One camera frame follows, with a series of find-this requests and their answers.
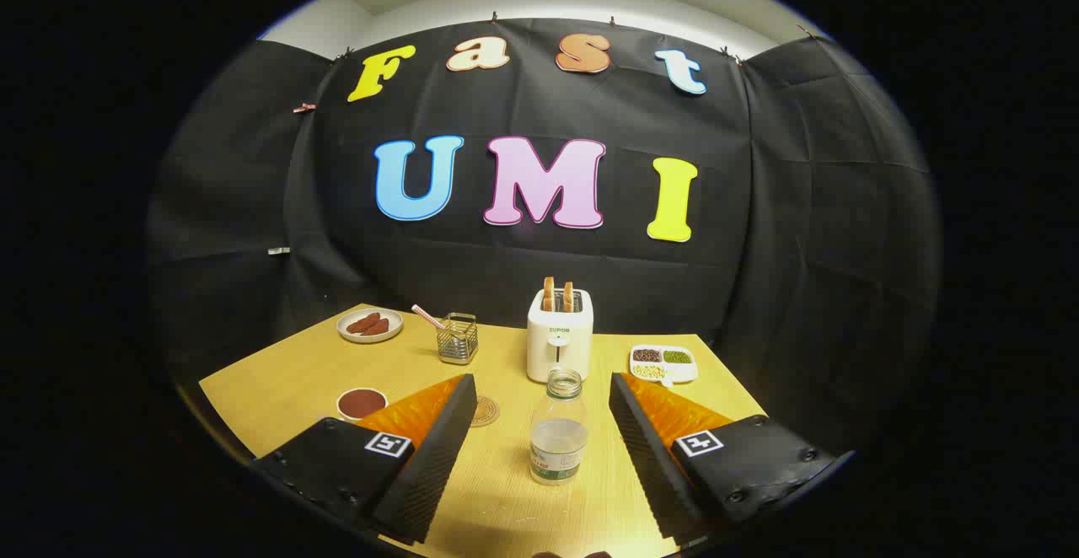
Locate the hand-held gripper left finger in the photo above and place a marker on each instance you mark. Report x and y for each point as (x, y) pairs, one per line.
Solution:
(430, 465)

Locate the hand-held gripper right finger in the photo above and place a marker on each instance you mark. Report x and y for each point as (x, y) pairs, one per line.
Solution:
(653, 465)

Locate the round wooden coaster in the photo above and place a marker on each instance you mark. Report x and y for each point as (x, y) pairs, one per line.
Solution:
(487, 412)

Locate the clear plastic juice bottle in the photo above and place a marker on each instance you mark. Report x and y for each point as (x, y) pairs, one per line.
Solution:
(558, 448)

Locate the pile of yellow beans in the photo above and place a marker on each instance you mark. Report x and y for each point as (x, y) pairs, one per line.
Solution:
(647, 371)

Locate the white divided dish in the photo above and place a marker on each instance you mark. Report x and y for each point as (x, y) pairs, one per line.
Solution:
(679, 371)

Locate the pile of brown beans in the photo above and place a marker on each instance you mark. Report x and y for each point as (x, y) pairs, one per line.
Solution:
(646, 356)

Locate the pile of green beans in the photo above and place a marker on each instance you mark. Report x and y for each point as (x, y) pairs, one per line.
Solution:
(677, 356)

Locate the brown sausage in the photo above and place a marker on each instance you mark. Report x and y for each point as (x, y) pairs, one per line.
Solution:
(377, 328)
(362, 322)

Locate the white toaster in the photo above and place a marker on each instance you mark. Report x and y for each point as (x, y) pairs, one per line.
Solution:
(559, 351)

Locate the red checked paper straw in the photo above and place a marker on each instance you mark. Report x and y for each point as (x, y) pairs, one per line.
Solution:
(426, 315)

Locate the round white plate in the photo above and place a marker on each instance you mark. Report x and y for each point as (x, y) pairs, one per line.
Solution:
(350, 335)

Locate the wooden table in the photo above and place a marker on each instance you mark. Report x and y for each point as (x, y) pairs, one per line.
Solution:
(295, 381)

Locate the toast slice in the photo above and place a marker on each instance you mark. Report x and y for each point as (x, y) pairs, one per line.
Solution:
(549, 295)
(568, 297)

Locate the black backdrop cloth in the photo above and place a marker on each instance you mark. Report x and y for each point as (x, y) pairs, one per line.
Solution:
(759, 288)

